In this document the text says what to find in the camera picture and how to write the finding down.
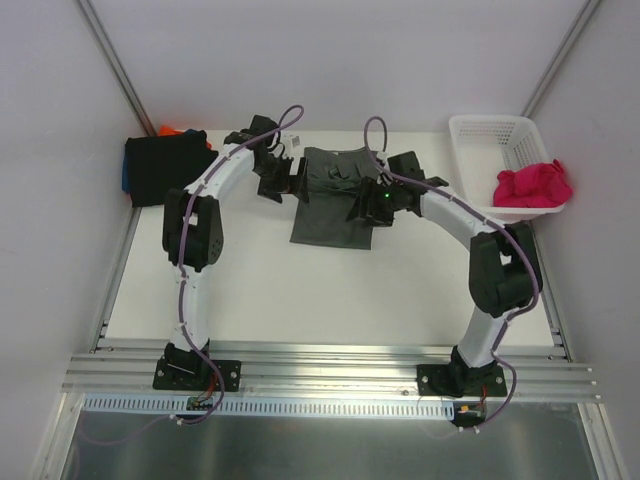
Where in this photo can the folded orange t shirt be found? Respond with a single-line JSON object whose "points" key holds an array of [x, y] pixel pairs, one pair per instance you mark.
{"points": [[171, 138]]}

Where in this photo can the folded black t shirt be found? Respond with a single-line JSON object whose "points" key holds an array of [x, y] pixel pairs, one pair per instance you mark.
{"points": [[154, 170]]}

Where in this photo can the pink t shirt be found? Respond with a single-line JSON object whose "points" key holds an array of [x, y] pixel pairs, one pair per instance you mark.
{"points": [[541, 185]]}

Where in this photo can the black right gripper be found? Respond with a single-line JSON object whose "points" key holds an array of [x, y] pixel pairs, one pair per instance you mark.
{"points": [[370, 201]]}

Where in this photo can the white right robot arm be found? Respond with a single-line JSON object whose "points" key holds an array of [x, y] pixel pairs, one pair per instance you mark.
{"points": [[504, 273]]}

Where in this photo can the aluminium left frame post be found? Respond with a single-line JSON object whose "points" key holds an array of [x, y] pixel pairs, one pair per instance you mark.
{"points": [[105, 45]]}

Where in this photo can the folded blue t shirt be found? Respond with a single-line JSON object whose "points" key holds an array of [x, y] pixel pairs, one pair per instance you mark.
{"points": [[125, 186]]}

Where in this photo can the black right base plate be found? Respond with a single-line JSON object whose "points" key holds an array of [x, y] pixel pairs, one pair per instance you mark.
{"points": [[455, 381]]}

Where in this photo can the white plastic basket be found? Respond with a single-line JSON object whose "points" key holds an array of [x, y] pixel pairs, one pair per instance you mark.
{"points": [[485, 145]]}

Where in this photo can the aluminium mounting rail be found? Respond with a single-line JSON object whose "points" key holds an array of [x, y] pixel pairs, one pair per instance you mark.
{"points": [[330, 371]]}

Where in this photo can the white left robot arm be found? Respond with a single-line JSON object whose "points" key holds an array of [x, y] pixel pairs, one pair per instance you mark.
{"points": [[192, 235]]}

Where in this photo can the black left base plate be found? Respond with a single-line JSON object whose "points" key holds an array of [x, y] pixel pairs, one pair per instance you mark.
{"points": [[179, 370]]}

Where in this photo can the grey t shirt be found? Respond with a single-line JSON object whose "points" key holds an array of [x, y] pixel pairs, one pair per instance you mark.
{"points": [[334, 179]]}

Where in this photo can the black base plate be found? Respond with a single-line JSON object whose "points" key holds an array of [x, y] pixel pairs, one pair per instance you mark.
{"points": [[179, 370], [455, 381]]}

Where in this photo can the aluminium corner frame post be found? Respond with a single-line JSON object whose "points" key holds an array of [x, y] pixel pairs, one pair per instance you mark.
{"points": [[570, 40]]}

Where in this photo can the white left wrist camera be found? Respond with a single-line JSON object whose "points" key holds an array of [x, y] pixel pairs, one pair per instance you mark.
{"points": [[290, 141]]}

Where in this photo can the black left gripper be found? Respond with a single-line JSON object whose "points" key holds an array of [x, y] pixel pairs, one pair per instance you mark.
{"points": [[286, 176]]}

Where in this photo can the white slotted cable duct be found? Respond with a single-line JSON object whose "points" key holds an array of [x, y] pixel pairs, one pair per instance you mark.
{"points": [[283, 407]]}

